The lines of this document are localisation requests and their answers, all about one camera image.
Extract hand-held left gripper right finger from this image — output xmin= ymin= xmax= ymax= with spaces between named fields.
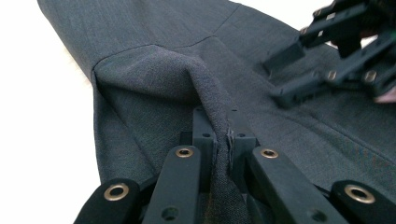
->
xmin=228 ymin=108 xmax=260 ymax=185

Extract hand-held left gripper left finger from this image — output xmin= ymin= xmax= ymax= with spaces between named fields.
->
xmin=180 ymin=105 xmax=218 ymax=191

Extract dark grey pants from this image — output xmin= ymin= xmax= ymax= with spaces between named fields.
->
xmin=36 ymin=0 xmax=396 ymax=224

